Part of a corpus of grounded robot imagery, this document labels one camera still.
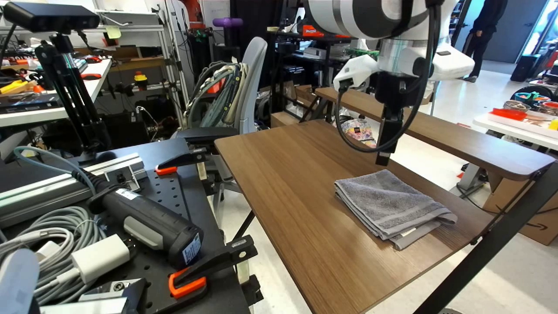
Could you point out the cardboard box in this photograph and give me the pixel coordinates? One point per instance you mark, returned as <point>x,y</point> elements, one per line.
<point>532,222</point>

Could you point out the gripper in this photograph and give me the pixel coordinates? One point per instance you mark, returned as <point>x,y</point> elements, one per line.
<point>394,89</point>

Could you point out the long wooden table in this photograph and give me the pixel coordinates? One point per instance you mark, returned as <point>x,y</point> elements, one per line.
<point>457,139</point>

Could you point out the white table with clutter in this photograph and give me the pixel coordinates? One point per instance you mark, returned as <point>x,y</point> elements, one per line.
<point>52,113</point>

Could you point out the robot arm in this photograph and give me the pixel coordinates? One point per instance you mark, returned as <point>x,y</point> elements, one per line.
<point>348,17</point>

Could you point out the person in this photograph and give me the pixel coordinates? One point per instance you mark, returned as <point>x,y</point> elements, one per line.
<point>484,26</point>

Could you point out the black speaker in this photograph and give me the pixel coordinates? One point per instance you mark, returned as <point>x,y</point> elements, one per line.
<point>523,69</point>

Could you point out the black and orange clamp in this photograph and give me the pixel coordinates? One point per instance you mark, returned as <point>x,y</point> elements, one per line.
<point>185,159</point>
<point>209,264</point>

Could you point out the red tray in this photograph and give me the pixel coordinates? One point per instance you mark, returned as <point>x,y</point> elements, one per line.
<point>508,114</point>

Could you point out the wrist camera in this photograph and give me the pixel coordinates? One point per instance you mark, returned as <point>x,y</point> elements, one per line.
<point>355,69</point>

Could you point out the camera on mount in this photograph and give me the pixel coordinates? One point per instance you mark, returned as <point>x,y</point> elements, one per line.
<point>69,83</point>

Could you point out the white charger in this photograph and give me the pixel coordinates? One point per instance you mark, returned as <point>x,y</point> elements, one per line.
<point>100,257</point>

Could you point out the grey folded towel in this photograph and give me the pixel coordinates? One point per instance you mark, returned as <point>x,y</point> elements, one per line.
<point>388,205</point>

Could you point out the black and grey power brick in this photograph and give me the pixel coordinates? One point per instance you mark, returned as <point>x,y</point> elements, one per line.
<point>152,226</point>

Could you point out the colourful patterned bag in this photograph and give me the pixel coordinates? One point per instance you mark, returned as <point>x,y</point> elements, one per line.
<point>357,131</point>

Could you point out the aluminium rail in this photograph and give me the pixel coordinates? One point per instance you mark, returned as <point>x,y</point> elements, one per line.
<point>52,183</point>

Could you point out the metal shelf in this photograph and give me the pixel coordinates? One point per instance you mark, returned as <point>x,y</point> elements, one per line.
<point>148,61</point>

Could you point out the grey office chair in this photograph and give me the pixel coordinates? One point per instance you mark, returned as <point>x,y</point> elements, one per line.
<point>253,87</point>

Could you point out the yellow and red stop button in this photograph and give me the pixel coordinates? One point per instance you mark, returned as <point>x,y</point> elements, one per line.
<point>140,80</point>

